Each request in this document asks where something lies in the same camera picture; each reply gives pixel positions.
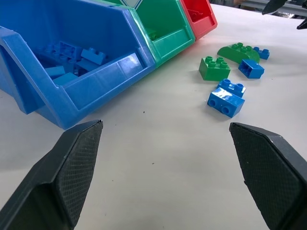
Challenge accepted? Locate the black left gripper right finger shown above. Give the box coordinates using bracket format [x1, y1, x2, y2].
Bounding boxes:
[229, 122, 307, 230]

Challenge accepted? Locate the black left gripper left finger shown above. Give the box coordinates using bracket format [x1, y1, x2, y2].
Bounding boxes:
[0, 119, 104, 230]

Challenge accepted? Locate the small blue toy brick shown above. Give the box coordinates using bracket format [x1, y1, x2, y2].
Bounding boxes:
[253, 46, 271, 60]

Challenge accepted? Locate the green curved toy brick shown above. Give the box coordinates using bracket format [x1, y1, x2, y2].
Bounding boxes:
[217, 42, 261, 64]

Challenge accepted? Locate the blue hollow-side toy brick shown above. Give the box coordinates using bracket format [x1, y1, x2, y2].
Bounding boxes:
[238, 58, 265, 79]

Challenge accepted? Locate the red plastic storage bin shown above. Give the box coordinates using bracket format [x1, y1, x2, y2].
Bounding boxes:
[179, 0, 218, 40]

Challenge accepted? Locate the red toy brick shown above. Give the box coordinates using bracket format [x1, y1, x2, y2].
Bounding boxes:
[188, 9, 205, 20]

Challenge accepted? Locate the large glossy blue toy brick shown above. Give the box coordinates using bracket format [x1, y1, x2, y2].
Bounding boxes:
[207, 87, 246, 118]

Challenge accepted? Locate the green square toy brick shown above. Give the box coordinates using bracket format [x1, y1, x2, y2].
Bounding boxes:
[198, 56, 231, 82]

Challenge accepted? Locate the blue two-stud toy brick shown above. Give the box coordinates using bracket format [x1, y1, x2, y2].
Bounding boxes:
[217, 78, 247, 98]

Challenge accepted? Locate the flat blue toy brick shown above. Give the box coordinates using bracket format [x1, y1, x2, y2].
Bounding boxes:
[52, 73, 79, 86]
[44, 66, 66, 78]

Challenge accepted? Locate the green plastic storage bin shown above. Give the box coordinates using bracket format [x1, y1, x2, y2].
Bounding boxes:
[112, 0, 196, 69]

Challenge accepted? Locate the blue plastic storage bin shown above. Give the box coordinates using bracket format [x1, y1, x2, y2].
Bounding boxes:
[0, 0, 156, 130]

